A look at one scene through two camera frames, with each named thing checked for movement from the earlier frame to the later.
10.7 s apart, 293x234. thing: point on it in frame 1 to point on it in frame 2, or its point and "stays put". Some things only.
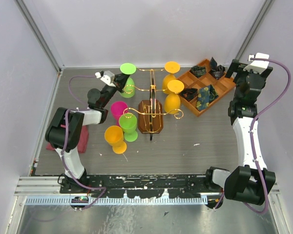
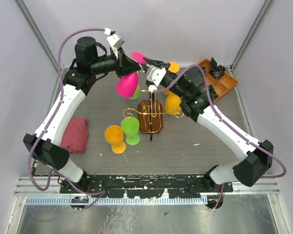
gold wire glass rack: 150,112 stays put
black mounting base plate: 145,185 stays put
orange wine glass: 171,68 stays put
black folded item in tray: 217,71 stays put
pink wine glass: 117,108 to 127,84
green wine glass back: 129,89 to 137,93
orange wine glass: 172,101 stays put
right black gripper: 234,68 to 158,63
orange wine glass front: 114,135 stays put
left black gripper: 120,81 to 125,65
